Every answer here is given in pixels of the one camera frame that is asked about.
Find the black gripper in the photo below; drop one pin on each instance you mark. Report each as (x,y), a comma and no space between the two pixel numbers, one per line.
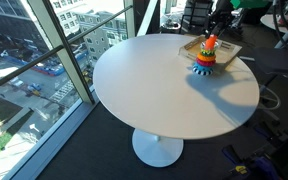
(222,11)

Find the orange stacking toy post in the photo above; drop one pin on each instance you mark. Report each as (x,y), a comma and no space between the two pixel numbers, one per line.
(211,42)

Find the white round office table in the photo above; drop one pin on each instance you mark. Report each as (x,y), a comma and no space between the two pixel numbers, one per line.
(270,23)

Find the white slanted window column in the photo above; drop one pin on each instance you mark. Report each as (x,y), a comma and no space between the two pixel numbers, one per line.
(147,16)

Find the dark office chair seat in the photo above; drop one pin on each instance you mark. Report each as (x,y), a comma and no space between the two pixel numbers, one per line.
(277,61)

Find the grey window mullion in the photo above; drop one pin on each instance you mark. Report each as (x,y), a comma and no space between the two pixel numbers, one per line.
(129,16)
(67,60)

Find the white chair base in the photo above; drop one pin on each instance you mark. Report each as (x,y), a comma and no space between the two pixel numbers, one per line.
(278,100)

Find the black cart with clamps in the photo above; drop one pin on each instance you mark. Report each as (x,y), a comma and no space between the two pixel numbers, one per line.
(284,156)

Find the black window railing bar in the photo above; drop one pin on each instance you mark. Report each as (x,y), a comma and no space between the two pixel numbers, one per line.
(27,65)

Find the black frame chair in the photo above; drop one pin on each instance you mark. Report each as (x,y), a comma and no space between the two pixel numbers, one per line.
(197,16)

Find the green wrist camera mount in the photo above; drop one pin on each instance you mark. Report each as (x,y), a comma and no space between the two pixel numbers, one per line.
(250,3)

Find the white round table pedestal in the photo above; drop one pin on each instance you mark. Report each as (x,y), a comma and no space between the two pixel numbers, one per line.
(157,150)

